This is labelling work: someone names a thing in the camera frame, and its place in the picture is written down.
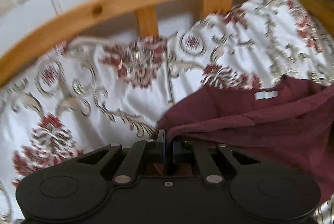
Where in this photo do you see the maroon long-sleeve shirt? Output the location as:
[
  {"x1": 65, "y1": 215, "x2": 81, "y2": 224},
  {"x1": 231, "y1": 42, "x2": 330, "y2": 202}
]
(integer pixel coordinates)
[{"x1": 156, "y1": 76, "x2": 333, "y2": 201}]

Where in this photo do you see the white floral satin bedspread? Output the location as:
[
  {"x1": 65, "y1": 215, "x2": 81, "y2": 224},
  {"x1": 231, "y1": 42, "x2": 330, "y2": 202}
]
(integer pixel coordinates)
[{"x1": 1, "y1": 0, "x2": 333, "y2": 223}]

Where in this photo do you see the wooden bed frame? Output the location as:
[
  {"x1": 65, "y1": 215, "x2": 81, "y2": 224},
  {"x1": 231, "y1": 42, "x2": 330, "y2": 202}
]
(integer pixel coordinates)
[{"x1": 1, "y1": 0, "x2": 333, "y2": 86}]

